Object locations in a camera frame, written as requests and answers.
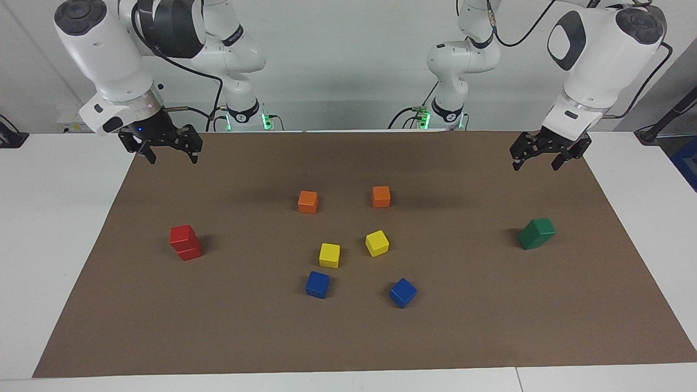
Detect black stand pole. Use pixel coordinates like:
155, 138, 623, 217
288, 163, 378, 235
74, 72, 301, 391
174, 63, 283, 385
634, 86, 697, 145

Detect black base cable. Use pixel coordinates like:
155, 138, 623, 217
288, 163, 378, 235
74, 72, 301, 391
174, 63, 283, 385
388, 82, 439, 130

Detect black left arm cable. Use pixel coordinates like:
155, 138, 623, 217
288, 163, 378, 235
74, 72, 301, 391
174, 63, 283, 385
487, 0, 673, 119

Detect blue wooden cube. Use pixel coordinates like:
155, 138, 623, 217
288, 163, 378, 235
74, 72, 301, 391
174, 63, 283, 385
305, 271, 331, 299
389, 278, 418, 309

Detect yellow wooden cube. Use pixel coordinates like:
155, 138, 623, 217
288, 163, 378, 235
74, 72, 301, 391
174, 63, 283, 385
365, 230, 390, 258
319, 243, 341, 269

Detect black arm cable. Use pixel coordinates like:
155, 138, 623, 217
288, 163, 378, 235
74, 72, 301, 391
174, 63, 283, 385
487, 0, 673, 119
131, 0, 225, 132

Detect brown paper mat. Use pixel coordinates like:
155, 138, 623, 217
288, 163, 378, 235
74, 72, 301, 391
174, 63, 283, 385
33, 131, 697, 379

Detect white cardboard box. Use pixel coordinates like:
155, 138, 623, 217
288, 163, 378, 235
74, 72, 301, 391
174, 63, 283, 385
57, 106, 100, 133

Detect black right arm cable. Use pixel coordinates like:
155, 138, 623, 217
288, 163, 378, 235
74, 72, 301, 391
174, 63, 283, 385
131, 0, 225, 132

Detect blue crate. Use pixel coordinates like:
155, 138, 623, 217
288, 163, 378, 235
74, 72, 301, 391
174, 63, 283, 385
671, 135, 697, 192

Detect green wooden cube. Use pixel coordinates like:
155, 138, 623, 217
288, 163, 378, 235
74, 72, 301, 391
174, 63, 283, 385
525, 218, 557, 243
517, 228, 545, 250

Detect black clamp base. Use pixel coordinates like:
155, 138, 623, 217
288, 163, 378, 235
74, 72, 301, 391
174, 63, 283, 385
0, 115, 29, 149

